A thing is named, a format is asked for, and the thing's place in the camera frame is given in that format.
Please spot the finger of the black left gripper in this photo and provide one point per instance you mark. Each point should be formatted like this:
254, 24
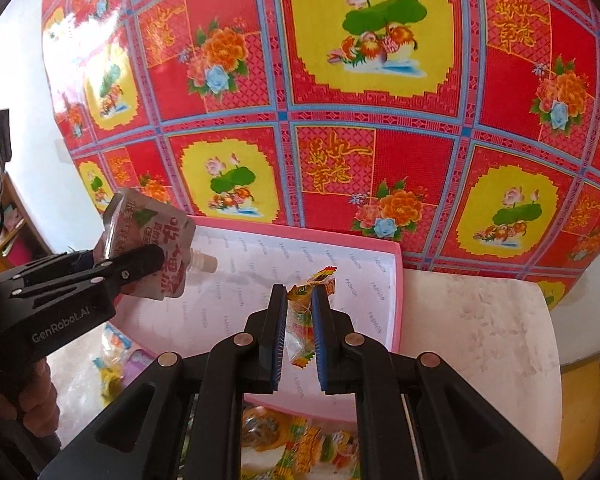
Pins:
135, 265

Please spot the person's left hand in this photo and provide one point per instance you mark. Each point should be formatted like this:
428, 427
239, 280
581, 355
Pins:
37, 402

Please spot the clear blue-edged snack bag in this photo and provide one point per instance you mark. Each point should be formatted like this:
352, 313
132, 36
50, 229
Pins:
120, 361

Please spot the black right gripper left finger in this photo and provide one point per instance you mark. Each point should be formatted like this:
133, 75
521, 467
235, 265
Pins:
181, 417

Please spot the orange snack packets pile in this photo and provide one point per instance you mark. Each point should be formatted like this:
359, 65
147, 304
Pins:
278, 445

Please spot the red floral wall cloth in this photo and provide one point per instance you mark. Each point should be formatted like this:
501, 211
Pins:
466, 131

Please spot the pink white drink pouch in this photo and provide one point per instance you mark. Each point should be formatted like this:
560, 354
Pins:
158, 237

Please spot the small orange yellow candy packet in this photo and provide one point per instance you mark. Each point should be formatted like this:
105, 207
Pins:
299, 341

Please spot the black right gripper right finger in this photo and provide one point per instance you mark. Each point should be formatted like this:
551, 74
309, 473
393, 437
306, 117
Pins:
417, 418

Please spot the pink shallow box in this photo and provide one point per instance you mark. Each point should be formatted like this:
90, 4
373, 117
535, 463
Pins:
252, 257

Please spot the wooden shelf with items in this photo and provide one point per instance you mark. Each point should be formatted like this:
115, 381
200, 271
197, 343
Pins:
20, 241

